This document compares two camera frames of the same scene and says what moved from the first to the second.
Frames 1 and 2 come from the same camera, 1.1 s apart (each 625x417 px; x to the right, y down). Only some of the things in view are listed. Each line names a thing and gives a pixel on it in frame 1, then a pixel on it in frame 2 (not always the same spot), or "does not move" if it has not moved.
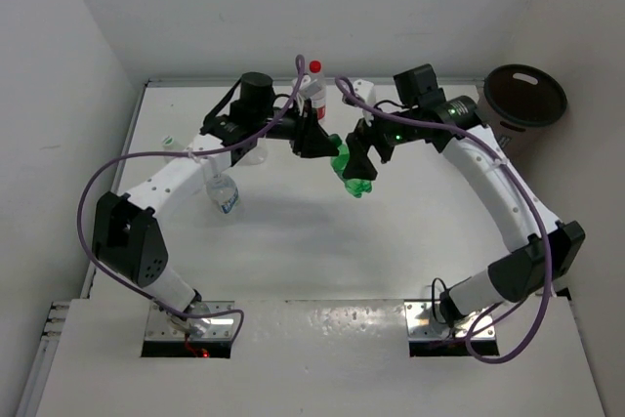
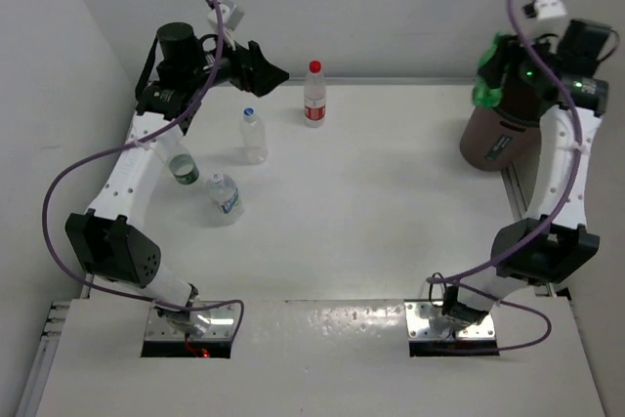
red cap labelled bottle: (314, 70) does not move
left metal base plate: (222, 326) does not move
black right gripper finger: (357, 163) to (506, 52)
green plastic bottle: (356, 187) to (482, 94)
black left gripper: (309, 139) to (252, 71)
